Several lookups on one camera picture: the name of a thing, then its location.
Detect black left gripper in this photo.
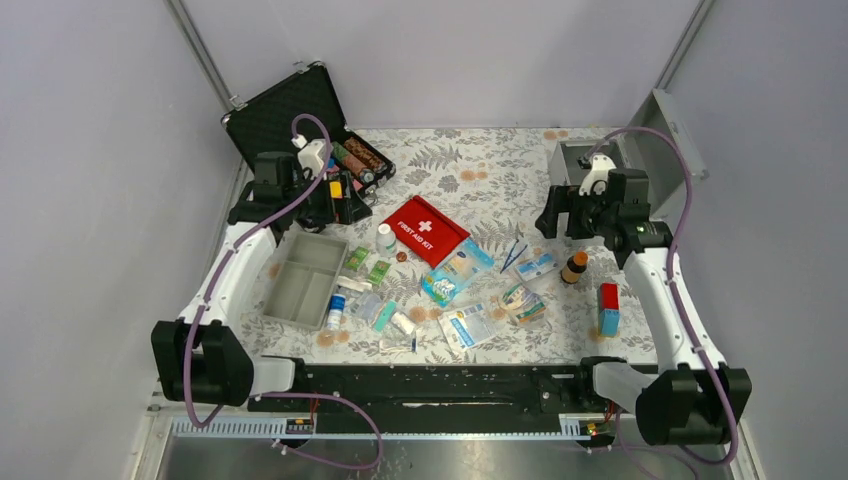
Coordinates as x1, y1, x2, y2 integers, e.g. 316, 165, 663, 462
284, 170, 372, 225

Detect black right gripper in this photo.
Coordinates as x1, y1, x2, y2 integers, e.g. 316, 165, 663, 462
534, 185, 617, 240

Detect red first aid pouch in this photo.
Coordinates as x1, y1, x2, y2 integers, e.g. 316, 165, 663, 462
384, 195, 470, 268

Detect blue cotton swab packet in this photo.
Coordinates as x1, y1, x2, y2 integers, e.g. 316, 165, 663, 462
421, 238, 494, 307

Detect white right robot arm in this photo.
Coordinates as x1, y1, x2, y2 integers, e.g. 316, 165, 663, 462
535, 168, 752, 449

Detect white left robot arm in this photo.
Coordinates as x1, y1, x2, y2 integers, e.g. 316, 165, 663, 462
151, 152, 371, 411

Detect black poker chip case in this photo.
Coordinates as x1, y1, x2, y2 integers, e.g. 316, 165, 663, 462
221, 61, 396, 205

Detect brown orange-capped bottle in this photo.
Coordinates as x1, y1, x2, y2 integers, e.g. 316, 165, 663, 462
560, 251, 589, 285

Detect grey metal box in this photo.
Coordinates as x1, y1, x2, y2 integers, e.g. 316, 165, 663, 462
548, 89, 709, 225

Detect red blue box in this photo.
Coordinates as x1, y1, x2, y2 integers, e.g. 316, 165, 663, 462
597, 283, 621, 337

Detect grey plastic tray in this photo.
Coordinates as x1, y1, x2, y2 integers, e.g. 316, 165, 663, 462
263, 232, 349, 331

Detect green sachet upper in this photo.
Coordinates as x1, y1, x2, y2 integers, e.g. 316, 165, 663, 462
343, 246, 370, 273

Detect green sachet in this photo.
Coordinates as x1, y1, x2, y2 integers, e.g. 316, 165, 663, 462
366, 260, 391, 287
343, 246, 370, 273

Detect blue tweezers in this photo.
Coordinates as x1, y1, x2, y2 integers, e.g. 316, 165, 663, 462
500, 237, 528, 273

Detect white pill bottle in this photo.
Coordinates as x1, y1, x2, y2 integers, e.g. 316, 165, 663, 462
375, 223, 397, 257

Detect bandage roll packet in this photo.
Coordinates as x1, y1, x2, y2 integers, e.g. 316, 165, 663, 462
498, 283, 547, 328

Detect green sachet lower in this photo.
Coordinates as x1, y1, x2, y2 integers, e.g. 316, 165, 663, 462
366, 260, 391, 287

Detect white blue-label bottle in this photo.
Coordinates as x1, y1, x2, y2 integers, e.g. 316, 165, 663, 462
325, 293, 347, 331

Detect teal strip packet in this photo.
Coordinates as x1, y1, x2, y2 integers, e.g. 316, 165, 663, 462
372, 300, 397, 332

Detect floral table mat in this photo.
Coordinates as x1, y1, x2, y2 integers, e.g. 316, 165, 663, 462
238, 129, 656, 365

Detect blue white gauze packet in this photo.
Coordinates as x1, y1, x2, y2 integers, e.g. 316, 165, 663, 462
438, 303, 500, 354

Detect white bandage roll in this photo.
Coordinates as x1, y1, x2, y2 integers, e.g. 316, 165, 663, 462
390, 311, 418, 337

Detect clear syringe packet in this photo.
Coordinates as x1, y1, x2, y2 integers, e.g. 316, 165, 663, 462
378, 336, 418, 354

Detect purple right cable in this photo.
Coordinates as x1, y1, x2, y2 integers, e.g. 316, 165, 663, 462
582, 126, 741, 468

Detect purple cable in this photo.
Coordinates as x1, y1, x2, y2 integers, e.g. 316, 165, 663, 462
582, 126, 741, 468
182, 113, 386, 472

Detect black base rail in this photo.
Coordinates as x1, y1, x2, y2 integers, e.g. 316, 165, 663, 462
247, 361, 608, 435

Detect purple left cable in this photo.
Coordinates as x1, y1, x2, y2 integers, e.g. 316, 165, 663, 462
182, 113, 386, 472

